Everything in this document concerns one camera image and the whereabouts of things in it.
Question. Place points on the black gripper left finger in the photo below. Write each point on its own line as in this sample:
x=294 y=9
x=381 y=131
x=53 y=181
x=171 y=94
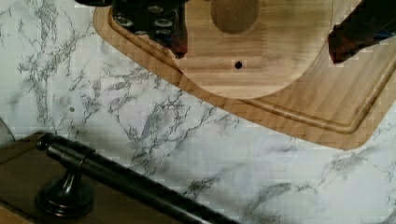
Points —
x=163 y=21

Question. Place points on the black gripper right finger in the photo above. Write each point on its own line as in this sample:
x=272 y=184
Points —
x=371 y=22

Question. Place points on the round wooden lid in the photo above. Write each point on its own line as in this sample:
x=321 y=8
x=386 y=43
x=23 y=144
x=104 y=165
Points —
x=246 y=49

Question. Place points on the bamboo cutting board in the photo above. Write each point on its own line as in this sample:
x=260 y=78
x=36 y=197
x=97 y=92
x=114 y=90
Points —
x=334 y=105

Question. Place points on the black drawer handle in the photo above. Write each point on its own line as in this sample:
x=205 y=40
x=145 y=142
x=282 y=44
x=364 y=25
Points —
x=69 y=196

